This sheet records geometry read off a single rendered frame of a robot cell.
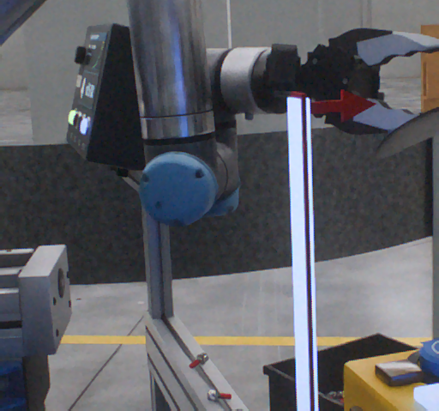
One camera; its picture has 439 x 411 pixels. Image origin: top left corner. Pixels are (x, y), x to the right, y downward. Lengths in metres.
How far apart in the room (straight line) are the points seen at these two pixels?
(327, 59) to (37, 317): 0.41
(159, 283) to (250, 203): 1.32
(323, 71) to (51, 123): 6.33
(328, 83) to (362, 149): 1.74
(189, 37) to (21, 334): 0.36
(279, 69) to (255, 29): 5.90
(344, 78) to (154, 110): 0.19
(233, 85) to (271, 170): 1.55
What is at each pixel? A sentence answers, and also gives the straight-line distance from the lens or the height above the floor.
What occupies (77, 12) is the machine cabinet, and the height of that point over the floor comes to 1.42.
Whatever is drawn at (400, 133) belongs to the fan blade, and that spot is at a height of 1.15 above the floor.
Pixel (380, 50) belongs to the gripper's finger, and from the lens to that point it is 0.88.
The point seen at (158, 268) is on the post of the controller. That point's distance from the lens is 1.19.
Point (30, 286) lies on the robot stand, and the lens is 0.96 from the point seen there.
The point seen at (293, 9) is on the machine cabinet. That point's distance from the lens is 6.70.
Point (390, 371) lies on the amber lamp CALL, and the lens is 0.42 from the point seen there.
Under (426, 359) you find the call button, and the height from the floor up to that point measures 1.08.
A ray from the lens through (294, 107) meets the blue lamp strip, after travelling 0.64.
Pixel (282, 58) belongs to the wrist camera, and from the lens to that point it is 0.84.
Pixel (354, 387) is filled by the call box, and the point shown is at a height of 1.06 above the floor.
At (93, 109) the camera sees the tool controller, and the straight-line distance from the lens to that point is 1.20.
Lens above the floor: 1.24
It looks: 11 degrees down
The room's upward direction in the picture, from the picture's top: 2 degrees counter-clockwise
